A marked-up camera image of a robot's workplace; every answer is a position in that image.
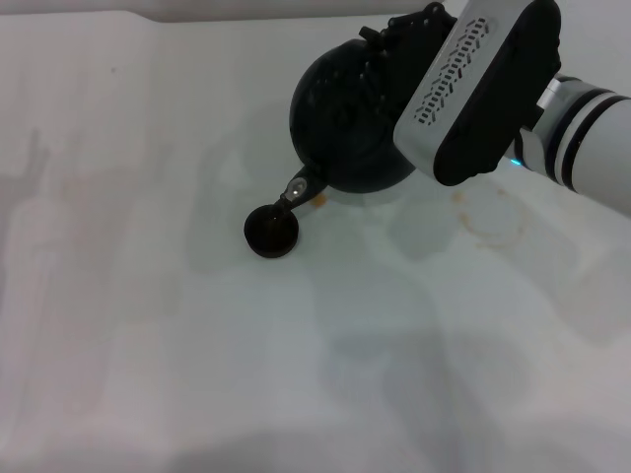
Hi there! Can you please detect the white and black wrist camera box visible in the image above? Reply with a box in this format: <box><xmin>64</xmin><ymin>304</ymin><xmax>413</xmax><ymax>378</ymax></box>
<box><xmin>393</xmin><ymin>0</ymin><xmax>563</xmax><ymax>187</ymax></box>

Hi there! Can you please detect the dark brown round teacup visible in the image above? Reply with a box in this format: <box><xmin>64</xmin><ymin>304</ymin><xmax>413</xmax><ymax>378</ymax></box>
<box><xmin>244</xmin><ymin>204</ymin><xmax>301</xmax><ymax>259</ymax></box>

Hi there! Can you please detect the black round teapot with handle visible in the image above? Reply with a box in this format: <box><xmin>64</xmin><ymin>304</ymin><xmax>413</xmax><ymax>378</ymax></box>
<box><xmin>278</xmin><ymin>38</ymin><xmax>419</xmax><ymax>209</ymax></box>

